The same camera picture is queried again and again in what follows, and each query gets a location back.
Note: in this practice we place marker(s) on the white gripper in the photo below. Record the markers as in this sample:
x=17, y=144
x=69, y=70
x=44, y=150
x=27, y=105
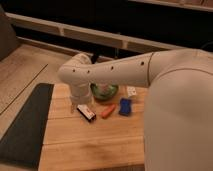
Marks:
x=80, y=94

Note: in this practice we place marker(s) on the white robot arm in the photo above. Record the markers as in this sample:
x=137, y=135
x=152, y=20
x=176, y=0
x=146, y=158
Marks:
x=178, y=111

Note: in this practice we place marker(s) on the orange carrot toy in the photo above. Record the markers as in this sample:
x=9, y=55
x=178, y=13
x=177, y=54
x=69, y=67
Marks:
x=107, y=111

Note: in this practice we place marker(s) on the blue sponge block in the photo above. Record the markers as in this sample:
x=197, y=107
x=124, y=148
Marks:
x=125, y=107

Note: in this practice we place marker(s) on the white small bottle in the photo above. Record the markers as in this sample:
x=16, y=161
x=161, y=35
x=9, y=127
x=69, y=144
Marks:
x=131, y=91

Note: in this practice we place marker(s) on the dark grey floor mat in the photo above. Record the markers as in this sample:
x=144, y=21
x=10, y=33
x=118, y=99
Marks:
x=23, y=140

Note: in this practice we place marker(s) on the grey sofa corner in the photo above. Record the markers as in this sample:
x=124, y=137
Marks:
x=8, y=39

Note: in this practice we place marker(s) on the white window frame ledge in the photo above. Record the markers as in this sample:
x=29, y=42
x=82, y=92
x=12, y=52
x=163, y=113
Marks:
x=89, y=35

